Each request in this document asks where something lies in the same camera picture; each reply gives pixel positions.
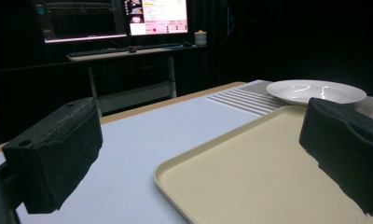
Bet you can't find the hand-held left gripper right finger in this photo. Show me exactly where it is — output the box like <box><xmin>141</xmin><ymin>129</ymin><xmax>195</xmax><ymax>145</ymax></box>
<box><xmin>298</xmin><ymin>97</ymin><xmax>373</xmax><ymax>217</ymax></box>

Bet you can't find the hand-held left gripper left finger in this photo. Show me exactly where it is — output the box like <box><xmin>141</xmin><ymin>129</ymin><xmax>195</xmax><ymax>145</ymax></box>
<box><xmin>2</xmin><ymin>97</ymin><xmax>104</xmax><ymax>215</ymax></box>

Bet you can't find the white round plate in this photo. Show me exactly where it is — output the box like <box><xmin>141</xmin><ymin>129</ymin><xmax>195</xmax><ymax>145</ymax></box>
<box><xmin>266</xmin><ymin>79</ymin><xmax>367</xmax><ymax>106</ymax></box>

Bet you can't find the beige plastic tray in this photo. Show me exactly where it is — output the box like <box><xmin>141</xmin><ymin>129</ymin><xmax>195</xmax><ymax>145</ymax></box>
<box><xmin>153</xmin><ymin>104</ymin><xmax>373</xmax><ymax>224</ymax></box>

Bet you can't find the grey striped placemat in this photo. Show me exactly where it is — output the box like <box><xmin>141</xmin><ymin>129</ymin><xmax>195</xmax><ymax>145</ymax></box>
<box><xmin>205</xmin><ymin>79</ymin><xmax>373</xmax><ymax>121</ymax></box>

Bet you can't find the wooden desk with metal legs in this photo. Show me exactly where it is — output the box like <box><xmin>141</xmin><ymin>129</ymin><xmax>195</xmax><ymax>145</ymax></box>
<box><xmin>65</xmin><ymin>44</ymin><xmax>209</xmax><ymax>119</ymax></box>

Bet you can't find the black keyboard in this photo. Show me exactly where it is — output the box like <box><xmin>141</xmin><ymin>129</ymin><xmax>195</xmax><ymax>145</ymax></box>
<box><xmin>67</xmin><ymin>42</ymin><xmax>183</xmax><ymax>58</ymax></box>

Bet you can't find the computer monitor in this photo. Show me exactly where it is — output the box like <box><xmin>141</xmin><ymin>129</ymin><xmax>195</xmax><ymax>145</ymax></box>
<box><xmin>34</xmin><ymin>0</ymin><xmax>189</xmax><ymax>44</ymax></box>

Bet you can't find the white lidded cup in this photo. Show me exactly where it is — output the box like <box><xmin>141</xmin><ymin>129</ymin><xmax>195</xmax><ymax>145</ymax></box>
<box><xmin>194</xmin><ymin>29</ymin><xmax>208</xmax><ymax>47</ymax></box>

